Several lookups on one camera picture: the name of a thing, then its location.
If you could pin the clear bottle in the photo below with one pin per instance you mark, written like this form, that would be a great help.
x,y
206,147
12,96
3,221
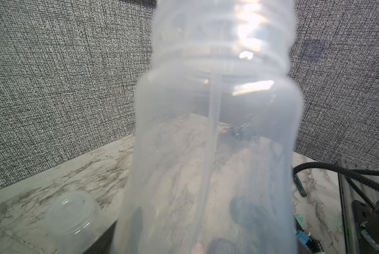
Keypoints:
x,y
74,222
216,123

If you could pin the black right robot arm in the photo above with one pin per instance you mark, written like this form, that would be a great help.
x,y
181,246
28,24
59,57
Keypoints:
x,y
367,227

